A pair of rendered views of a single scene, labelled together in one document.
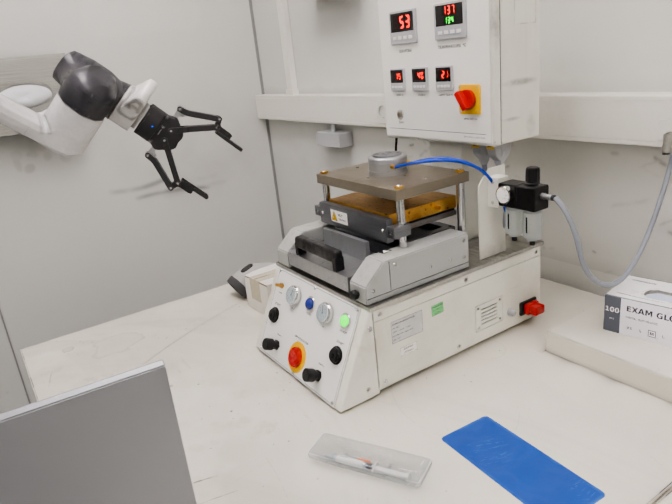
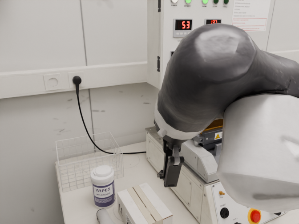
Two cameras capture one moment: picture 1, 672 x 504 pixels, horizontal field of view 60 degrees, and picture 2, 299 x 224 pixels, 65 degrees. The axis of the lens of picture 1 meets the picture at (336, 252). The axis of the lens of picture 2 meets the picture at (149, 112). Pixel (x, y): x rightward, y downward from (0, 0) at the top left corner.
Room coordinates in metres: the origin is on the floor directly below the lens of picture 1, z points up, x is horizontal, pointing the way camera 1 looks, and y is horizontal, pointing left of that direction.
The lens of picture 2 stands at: (1.31, 0.75, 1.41)
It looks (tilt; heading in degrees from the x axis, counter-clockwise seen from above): 21 degrees down; 277
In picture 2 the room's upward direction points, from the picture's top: straight up
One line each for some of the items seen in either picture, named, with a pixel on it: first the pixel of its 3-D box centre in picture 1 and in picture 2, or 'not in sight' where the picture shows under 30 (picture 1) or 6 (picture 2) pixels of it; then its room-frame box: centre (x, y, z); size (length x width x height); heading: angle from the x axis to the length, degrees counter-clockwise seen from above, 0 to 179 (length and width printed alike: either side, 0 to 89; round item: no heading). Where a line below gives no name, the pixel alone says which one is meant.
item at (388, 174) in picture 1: (407, 183); not in sight; (1.16, -0.16, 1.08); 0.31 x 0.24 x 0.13; 32
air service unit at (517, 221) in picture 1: (519, 205); not in sight; (1.04, -0.35, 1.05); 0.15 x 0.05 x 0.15; 32
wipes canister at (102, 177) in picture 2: not in sight; (103, 186); (1.56, 0.05, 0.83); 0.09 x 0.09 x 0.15
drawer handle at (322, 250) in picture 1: (318, 252); not in sight; (1.06, 0.03, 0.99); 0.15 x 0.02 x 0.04; 32
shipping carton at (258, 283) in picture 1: (287, 285); (143, 213); (1.40, 0.14, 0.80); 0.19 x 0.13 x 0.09; 122
